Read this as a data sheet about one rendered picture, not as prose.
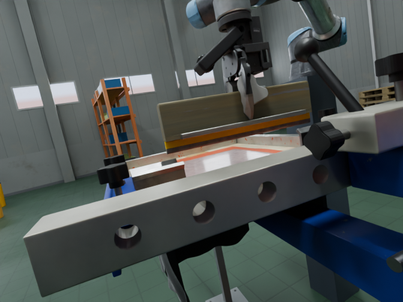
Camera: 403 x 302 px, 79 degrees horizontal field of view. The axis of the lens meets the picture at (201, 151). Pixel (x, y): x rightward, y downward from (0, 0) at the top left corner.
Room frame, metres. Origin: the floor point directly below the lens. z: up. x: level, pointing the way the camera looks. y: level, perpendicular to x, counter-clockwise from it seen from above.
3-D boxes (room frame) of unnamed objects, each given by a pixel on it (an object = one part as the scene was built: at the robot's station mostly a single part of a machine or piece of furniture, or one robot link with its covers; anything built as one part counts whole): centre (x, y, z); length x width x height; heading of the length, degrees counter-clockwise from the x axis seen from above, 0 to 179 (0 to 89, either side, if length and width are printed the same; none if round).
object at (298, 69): (1.27, -0.59, 1.25); 0.15 x 0.15 x 0.10
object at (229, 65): (0.55, -0.13, 1.23); 0.09 x 0.08 x 0.12; 108
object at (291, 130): (1.27, -0.59, 0.60); 0.18 x 0.18 x 1.20; 25
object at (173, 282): (0.72, 0.17, 0.74); 0.46 x 0.04 x 0.42; 18
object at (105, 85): (6.91, 2.23, 1.24); 2.69 x 0.73 x 2.48; 25
